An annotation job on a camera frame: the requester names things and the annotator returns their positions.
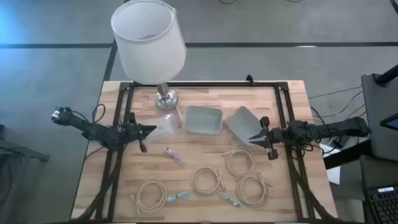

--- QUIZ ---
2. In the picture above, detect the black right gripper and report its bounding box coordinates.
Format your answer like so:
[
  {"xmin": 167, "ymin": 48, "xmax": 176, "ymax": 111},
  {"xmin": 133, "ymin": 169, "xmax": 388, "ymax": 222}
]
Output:
[{"xmin": 248, "ymin": 116, "xmax": 292, "ymax": 161}]

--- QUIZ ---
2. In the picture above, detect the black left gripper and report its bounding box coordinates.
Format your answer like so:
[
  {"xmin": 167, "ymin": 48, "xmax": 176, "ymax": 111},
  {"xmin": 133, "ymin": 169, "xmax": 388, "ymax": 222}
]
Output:
[{"xmin": 123, "ymin": 112, "xmax": 157, "ymax": 154}]

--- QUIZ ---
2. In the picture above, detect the short pink USB cable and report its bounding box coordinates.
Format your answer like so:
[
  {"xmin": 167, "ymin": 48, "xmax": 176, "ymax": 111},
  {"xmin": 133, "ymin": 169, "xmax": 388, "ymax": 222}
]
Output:
[{"xmin": 164, "ymin": 147, "xmax": 185, "ymax": 165}]

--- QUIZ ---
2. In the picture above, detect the beige USB cable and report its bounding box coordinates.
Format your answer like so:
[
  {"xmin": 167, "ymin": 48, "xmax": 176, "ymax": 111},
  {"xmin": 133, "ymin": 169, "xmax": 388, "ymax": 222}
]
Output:
[
  {"xmin": 237, "ymin": 172, "xmax": 273, "ymax": 209},
  {"xmin": 130, "ymin": 179, "xmax": 169, "ymax": 215},
  {"xmin": 192, "ymin": 166, "xmax": 226, "ymax": 197},
  {"xmin": 223, "ymin": 146, "xmax": 256, "ymax": 178}
]

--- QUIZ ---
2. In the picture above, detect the short grey USB cable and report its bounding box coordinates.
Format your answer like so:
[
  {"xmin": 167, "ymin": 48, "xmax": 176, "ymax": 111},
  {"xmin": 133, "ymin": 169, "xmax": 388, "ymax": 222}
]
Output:
[{"xmin": 218, "ymin": 192, "xmax": 243, "ymax": 208}]

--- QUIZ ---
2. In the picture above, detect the clear plastic bin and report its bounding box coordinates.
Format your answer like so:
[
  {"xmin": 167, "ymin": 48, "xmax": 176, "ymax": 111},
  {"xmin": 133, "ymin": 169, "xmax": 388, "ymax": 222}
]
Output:
[{"xmin": 136, "ymin": 111, "xmax": 183, "ymax": 143}]

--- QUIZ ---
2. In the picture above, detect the grey plastic bin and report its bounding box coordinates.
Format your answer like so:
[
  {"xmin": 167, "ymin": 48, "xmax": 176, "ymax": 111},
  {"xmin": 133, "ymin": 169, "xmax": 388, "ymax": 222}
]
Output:
[
  {"xmin": 225, "ymin": 106, "xmax": 269, "ymax": 146},
  {"xmin": 185, "ymin": 105, "xmax": 224, "ymax": 136}
]

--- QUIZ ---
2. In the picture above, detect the white paper sheet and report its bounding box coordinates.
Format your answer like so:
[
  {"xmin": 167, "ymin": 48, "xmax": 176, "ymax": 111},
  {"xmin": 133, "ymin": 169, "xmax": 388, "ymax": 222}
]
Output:
[{"xmin": 318, "ymin": 142, "xmax": 342, "ymax": 185}]

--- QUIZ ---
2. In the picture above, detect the black desk bar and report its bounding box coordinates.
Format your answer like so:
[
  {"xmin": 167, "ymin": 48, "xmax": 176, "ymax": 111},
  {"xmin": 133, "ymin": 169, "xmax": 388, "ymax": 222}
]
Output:
[{"xmin": 323, "ymin": 139, "xmax": 373, "ymax": 170}]

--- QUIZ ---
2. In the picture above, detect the grey cart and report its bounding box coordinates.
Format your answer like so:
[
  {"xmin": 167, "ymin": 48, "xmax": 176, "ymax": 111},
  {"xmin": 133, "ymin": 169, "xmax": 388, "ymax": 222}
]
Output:
[{"xmin": 360, "ymin": 73, "xmax": 398, "ymax": 162}]

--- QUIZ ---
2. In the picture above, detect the dark side furniture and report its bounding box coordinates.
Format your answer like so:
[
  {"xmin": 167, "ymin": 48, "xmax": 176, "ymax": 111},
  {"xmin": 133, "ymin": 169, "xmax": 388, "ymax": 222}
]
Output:
[{"xmin": 0, "ymin": 124, "xmax": 50, "ymax": 224}]

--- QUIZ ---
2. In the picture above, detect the tablet screen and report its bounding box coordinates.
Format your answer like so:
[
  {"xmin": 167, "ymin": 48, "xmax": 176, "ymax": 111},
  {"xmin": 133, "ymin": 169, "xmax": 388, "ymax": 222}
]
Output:
[{"xmin": 379, "ymin": 113, "xmax": 398, "ymax": 131}]

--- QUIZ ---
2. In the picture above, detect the black keyboard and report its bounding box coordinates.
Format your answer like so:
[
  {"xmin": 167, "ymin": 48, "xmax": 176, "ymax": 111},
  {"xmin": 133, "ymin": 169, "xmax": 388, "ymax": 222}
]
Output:
[{"xmin": 363, "ymin": 185, "xmax": 398, "ymax": 224}]

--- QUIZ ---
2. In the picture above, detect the black pole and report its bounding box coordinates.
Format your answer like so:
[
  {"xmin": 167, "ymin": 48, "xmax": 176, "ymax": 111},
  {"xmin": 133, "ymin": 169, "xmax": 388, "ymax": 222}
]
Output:
[{"xmin": 374, "ymin": 64, "xmax": 398, "ymax": 87}]

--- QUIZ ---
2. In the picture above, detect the silver metal post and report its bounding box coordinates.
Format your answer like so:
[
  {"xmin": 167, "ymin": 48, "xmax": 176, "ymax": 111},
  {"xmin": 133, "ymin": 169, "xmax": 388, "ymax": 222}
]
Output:
[{"xmin": 154, "ymin": 82, "xmax": 179, "ymax": 111}]

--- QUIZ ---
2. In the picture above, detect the black aluminium rig frame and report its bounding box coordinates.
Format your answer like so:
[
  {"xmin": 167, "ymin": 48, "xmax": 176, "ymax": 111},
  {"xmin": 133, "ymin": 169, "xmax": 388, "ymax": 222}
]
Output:
[{"xmin": 76, "ymin": 81, "xmax": 335, "ymax": 224}]

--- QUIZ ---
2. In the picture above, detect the thin floor cable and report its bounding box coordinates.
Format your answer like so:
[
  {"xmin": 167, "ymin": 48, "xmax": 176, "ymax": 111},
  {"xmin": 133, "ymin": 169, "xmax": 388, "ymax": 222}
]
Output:
[{"xmin": 307, "ymin": 85, "xmax": 363, "ymax": 100}]

